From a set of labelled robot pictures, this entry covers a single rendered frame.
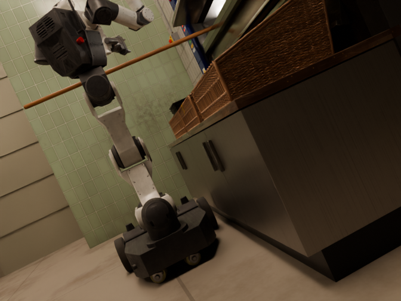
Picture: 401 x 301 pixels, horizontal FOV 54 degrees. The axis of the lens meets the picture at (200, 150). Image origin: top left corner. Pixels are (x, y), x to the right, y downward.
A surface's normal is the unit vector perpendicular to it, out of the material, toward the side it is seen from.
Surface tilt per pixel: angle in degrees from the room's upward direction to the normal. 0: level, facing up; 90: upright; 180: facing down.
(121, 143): 70
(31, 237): 90
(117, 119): 84
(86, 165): 90
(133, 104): 90
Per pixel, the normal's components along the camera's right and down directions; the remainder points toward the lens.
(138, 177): -0.04, -0.43
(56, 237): 0.22, -0.07
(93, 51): 0.89, -0.19
